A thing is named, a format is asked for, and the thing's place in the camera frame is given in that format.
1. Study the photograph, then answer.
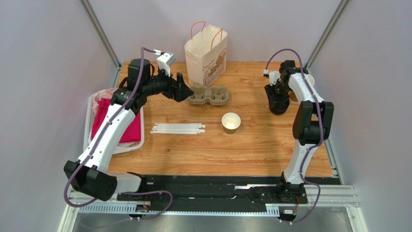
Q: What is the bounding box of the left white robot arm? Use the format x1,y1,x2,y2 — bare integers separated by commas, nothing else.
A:
64,53,194,201

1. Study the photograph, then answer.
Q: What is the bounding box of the white plastic basket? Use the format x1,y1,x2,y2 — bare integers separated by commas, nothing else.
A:
83,88,145,154

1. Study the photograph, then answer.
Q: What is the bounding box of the brown paper coffee cup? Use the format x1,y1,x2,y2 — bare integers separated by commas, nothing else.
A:
221,112,241,134

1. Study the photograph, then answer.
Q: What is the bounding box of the white paper takeout bag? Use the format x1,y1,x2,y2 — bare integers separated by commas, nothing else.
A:
184,21,228,87

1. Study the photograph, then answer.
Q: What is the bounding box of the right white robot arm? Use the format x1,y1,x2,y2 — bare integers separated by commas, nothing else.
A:
263,60,334,203

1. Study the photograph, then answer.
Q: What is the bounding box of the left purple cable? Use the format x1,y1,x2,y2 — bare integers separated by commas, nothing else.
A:
63,47,173,221

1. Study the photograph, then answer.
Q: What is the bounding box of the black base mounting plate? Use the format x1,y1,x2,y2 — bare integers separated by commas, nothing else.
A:
117,175,308,213

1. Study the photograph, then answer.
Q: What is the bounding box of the cardboard cup carrier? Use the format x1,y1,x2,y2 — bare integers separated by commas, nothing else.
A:
187,85,230,106

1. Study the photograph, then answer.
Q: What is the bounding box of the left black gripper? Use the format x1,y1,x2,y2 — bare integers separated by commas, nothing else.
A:
142,65,194,102

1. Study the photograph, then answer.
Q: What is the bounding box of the bundle of wrapped straws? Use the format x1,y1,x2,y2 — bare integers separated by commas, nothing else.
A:
150,123,206,134

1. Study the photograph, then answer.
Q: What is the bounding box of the pink folded cloth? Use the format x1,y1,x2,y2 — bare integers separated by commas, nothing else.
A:
91,98,142,143

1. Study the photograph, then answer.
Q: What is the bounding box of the stack of paper cups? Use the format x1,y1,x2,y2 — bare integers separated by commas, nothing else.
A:
288,73,315,102

